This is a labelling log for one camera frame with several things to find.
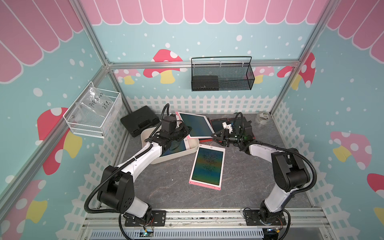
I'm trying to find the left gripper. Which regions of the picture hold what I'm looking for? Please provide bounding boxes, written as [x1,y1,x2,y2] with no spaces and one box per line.
[169,122,193,142]

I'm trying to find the pink writing tablet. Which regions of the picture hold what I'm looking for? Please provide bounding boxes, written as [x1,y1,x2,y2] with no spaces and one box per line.
[161,138,190,157]
[189,145,226,191]
[177,112,214,140]

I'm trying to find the red writing tablet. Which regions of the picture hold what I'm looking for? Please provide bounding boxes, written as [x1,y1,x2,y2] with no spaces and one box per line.
[210,118,229,133]
[199,138,213,143]

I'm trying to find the cream plastic storage box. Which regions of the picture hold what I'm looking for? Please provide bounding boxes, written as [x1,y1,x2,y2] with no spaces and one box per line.
[151,138,200,165]

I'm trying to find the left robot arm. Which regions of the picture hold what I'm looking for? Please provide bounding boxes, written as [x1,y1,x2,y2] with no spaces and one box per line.
[84,114,192,225]

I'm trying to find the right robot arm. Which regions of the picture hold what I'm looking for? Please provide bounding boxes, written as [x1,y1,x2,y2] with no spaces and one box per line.
[211,118,318,226]

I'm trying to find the black box in basket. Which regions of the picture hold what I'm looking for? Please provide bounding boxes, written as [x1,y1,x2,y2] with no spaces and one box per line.
[191,76,219,92]

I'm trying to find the black case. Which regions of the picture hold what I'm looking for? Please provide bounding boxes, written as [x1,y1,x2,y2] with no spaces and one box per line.
[121,106,160,138]

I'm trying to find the clear tape roll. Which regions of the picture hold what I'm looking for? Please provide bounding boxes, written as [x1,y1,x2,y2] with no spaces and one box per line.
[256,112,271,125]

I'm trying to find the clear plastic bag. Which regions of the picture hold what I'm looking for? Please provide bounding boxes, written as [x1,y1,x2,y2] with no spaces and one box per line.
[75,86,114,119]

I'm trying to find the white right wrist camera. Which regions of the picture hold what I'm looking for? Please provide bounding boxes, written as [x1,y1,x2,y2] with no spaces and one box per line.
[222,121,233,133]

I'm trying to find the black mesh wall basket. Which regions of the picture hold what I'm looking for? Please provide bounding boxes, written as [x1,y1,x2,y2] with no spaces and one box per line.
[191,56,256,91]

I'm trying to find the white wire wall basket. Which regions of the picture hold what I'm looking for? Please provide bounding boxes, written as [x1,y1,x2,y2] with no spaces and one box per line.
[63,82,123,139]

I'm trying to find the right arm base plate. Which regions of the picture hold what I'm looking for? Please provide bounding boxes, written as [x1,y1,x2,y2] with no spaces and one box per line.
[243,208,287,227]

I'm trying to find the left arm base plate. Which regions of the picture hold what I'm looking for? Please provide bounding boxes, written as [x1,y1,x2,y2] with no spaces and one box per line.
[123,210,167,227]

